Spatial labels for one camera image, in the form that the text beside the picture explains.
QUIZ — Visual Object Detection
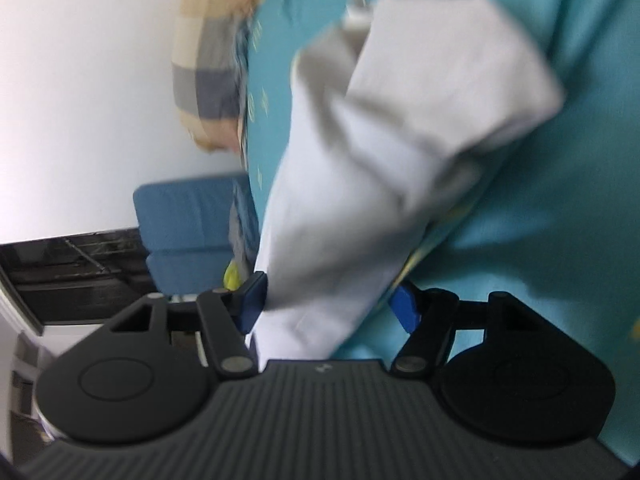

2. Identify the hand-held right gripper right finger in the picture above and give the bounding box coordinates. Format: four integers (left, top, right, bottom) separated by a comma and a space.
389, 282, 543, 377

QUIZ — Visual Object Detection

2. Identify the yellow green plush toy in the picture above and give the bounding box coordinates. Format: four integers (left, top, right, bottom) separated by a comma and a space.
222, 259, 246, 291

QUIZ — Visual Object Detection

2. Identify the bed with teal printed sheet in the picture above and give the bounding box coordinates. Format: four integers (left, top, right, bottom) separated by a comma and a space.
239, 0, 640, 466

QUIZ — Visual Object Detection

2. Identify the plaid pillow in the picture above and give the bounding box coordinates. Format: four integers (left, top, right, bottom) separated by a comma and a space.
171, 0, 273, 153

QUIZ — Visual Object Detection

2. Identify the blue covered chair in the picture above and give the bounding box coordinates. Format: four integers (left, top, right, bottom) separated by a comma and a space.
133, 175, 261, 256
145, 250, 261, 297

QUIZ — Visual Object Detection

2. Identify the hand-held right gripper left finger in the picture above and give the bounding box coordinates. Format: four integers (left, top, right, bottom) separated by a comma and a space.
100, 271, 268, 380

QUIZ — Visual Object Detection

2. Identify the dark barred window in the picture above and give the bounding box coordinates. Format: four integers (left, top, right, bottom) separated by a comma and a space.
0, 227, 161, 336

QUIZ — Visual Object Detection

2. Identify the white shirt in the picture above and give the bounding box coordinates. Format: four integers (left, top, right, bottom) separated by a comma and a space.
247, 0, 568, 361

